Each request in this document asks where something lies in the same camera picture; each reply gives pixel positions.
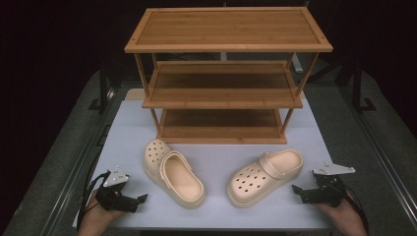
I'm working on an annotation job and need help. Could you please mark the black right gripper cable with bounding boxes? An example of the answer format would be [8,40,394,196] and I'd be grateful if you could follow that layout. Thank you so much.
[343,185,370,236]

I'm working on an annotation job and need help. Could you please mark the beige clog shoe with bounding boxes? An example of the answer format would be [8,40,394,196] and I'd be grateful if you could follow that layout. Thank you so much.
[143,138,208,210]
[226,148,305,209]

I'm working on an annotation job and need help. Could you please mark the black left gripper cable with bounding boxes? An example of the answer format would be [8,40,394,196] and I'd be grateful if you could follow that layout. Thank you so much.
[76,169,112,231]

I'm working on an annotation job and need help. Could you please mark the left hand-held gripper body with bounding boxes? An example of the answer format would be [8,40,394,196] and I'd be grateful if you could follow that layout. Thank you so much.
[94,167,141,213]

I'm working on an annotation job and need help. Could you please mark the wooden three-tier shoe rack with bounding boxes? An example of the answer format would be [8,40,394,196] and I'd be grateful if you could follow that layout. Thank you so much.
[124,6,334,146]

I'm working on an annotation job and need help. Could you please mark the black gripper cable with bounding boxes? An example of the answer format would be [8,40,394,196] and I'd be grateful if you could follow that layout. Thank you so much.
[76,169,112,231]
[343,185,370,236]

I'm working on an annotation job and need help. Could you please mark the black metal stand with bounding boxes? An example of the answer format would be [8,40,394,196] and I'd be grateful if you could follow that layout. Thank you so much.
[88,60,116,115]
[351,60,378,115]

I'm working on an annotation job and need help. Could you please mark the metal floor rail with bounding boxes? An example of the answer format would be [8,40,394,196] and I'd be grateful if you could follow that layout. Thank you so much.
[337,83,417,224]
[38,83,127,236]

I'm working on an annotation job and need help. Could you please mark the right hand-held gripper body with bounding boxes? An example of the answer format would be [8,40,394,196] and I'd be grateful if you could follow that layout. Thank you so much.
[300,162,356,208]

